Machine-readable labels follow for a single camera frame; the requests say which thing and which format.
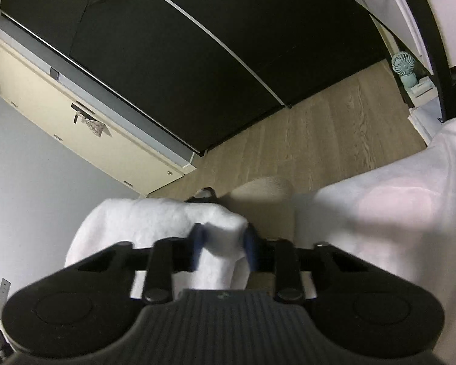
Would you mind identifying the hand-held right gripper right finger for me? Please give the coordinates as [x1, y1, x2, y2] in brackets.
[242, 226, 366, 305]

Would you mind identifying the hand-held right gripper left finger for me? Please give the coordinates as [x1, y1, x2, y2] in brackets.
[76, 222, 206, 305]

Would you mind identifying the white printed sweatshirt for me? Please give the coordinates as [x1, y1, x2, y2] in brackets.
[63, 186, 249, 302]

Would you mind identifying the bed with polka dot sheet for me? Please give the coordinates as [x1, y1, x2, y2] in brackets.
[289, 116, 456, 365]

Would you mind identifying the small hanging pouch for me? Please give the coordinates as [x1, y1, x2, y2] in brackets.
[81, 118, 113, 138]

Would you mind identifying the cream door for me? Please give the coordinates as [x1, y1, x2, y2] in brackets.
[0, 32, 197, 197]

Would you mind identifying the black wardrobe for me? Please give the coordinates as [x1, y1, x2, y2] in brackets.
[0, 0, 389, 156]

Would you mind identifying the small white box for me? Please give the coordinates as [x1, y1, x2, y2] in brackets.
[410, 76, 436, 96]

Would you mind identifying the small mint green fan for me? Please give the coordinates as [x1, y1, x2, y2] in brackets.
[392, 53, 419, 88]

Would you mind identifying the dark door handle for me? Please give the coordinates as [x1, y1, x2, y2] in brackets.
[71, 103, 96, 124]

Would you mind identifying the grey wall plate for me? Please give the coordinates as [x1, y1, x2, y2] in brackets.
[0, 278, 12, 318]

